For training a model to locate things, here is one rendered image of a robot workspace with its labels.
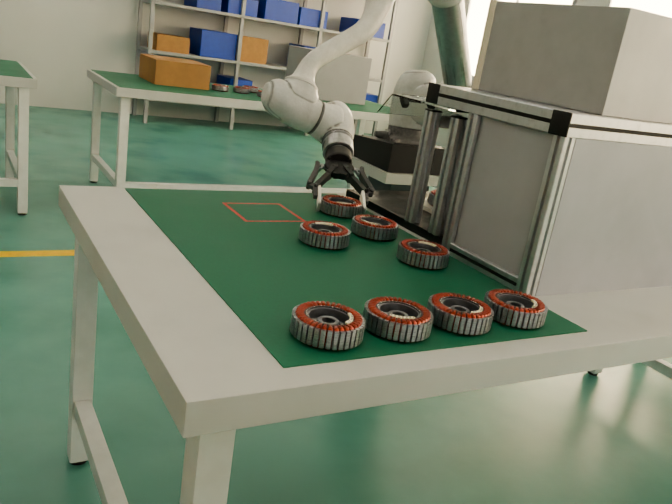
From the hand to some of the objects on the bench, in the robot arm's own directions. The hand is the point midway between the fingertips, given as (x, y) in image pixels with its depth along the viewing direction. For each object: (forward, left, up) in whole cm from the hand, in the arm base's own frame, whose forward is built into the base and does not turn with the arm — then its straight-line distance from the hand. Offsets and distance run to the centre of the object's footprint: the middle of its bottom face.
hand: (341, 204), depth 175 cm
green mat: (+31, -13, -5) cm, 34 cm away
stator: (0, 0, -2) cm, 2 cm away
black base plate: (-6, +44, -2) cm, 45 cm away
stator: (+27, -11, -4) cm, 29 cm away
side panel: (+39, +22, -5) cm, 46 cm away
